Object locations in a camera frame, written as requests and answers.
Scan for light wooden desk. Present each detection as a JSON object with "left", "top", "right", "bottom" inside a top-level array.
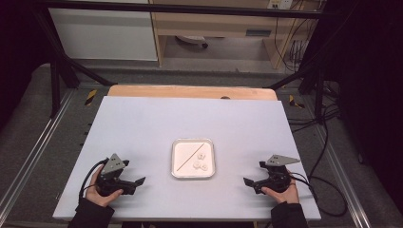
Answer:
[{"left": 148, "top": 0, "right": 321, "bottom": 70}]

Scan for white foam board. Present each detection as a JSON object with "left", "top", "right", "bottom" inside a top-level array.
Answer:
[{"left": 51, "top": 95, "right": 322, "bottom": 222}]

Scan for wooden table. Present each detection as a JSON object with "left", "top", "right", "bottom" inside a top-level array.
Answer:
[{"left": 107, "top": 84, "right": 278, "bottom": 102}]

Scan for hand-held gripper cable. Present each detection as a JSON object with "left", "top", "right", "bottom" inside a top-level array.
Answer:
[
  {"left": 288, "top": 172, "right": 349, "bottom": 219},
  {"left": 78, "top": 158, "right": 110, "bottom": 205}
]

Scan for aluminium floor rail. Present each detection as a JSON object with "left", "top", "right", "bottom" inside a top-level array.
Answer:
[
  {"left": 0, "top": 89, "right": 78, "bottom": 208},
  {"left": 312, "top": 124, "right": 373, "bottom": 228}
]

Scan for square white tray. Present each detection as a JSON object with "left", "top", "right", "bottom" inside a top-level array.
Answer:
[{"left": 170, "top": 138, "right": 217, "bottom": 180}]

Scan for black metal stand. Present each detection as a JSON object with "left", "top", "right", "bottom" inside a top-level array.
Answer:
[
  {"left": 267, "top": 18, "right": 327, "bottom": 123},
  {"left": 31, "top": 9, "right": 118, "bottom": 119}
]

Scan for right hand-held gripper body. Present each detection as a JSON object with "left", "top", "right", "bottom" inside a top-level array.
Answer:
[{"left": 252, "top": 154, "right": 301, "bottom": 195}]

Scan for right hand-held gripper cable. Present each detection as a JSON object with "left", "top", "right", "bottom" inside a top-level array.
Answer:
[{"left": 288, "top": 172, "right": 349, "bottom": 219}]

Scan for yellow black tape strip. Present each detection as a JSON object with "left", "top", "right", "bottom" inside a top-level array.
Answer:
[
  {"left": 288, "top": 94, "right": 306, "bottom": 109},
  {"left": 84, "top": 88, "right": 99, "bottom": 106}
]

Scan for hanging black cables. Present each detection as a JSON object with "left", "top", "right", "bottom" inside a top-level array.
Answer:
[{"left": 273, "top": 0, "right": 317, "bottom": 73}]

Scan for office chair base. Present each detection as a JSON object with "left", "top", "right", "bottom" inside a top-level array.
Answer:
[{"left": 175, "top": 34, "right": 210, "bottom": 49}]

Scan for white wall outlet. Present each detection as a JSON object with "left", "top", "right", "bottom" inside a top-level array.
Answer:
[{"left": 266, "top": 0, "right": 295, "bottom": 10}]

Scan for person's left hand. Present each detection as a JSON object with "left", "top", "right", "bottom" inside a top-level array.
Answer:
[{"left": 85, "top": 164, "right": 125, "bottom": 208}]

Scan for left hand-held gripper cable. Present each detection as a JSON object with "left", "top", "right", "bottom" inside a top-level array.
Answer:
[{"left": 78, "top": 158, "right": 110, "bottom": 205}]

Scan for thin wooden skewer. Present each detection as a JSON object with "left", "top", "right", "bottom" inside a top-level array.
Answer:
[{"left": 176, "top": 142, "right": 206, "bottom": 172}]

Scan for black metal crossbar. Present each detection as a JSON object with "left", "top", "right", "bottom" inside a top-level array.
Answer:
[{"left": 32, "top": 0, "right": 324, "bottom": 20}]

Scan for white cabinet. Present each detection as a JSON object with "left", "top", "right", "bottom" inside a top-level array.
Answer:
[{"left": 48, "top": 8, "right": 159, "bottom": 62}]

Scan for black floor cables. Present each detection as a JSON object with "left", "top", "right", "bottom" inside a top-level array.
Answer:
[{"left": 286, "top": 80, "right": 343, "bottom": 134}]

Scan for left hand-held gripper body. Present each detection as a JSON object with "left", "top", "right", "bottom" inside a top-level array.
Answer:
[{"left": 94, "top": 153, "right": 137, "bottom": 198}]

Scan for person's right hand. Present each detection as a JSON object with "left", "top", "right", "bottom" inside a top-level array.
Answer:
[{"left": 260, "top": 170, "right": 300, "bottom": 205}]

